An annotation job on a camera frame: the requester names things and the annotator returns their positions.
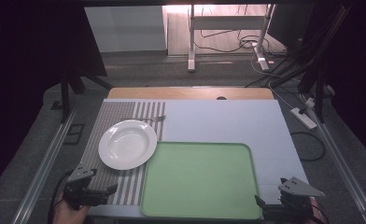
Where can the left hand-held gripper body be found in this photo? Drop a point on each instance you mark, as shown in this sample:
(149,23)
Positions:
(81,193)

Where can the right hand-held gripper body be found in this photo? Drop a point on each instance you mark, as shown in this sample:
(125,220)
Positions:
(296,194)

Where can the white plate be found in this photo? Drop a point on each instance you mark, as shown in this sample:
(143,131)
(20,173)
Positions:
(127,144)

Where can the green tray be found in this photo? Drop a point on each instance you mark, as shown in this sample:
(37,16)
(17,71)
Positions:
(199,180)

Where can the metal fork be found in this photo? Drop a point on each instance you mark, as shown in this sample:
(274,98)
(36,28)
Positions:
(147,119)

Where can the person's right hand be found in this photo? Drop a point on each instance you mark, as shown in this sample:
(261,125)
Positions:
(315,211)

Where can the person's left hand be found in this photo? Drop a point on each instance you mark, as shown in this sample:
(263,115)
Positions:
(67,214)

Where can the black floor socket plate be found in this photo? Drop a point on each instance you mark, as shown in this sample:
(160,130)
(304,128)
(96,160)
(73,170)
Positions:
(74,133)

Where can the grey striped placemat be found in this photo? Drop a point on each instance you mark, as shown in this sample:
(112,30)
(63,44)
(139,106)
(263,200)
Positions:
(112,112)

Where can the white power strip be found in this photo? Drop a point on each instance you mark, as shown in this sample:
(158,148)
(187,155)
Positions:
(303,118)

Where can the white plug adapter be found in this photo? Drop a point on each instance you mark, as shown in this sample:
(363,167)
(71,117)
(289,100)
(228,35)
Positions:
(310,102)

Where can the pale grey table cover sheet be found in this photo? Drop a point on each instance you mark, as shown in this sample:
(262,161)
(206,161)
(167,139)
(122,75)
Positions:
(221,121)

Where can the black metal stand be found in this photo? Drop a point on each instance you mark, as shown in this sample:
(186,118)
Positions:
(66,90)
(319,77)

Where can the wooden table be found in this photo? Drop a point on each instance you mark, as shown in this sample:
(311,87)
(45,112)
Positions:
(184,93)

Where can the white panel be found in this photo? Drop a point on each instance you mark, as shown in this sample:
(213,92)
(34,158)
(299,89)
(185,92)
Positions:
(125,28)

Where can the aluminium floor rail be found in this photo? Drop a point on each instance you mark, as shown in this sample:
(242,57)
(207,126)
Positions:
(343,165)
(44,165)

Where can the white metal desk frame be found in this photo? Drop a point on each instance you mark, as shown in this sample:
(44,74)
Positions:
(192,37)

